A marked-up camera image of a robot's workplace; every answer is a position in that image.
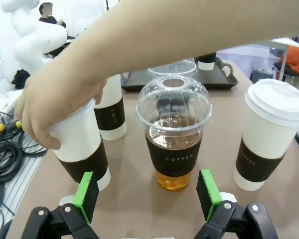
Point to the black crumpled cloth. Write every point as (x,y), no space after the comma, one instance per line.
(21,78)

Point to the orange garment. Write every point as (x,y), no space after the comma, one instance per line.
(296,62)

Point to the white paper cup brown sleeve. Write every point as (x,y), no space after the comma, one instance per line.
(206,65)
(264,139)
(77,139)
(112,99)

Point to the seated person in black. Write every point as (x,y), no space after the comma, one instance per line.
(48,20)

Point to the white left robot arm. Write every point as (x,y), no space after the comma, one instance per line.
(32,49)

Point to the person's right hand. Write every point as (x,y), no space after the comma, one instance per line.
(54,99)

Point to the person's right forearm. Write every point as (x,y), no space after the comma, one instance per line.
(164,32)

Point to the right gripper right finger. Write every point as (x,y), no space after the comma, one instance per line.
(208,196)

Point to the clear dome-lid iced coffee cup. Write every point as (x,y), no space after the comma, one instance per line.
(173,159)
(164,71)

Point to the dark brown serving tray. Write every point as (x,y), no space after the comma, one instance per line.
(221,79)

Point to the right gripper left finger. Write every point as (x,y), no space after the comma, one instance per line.
(87,199)

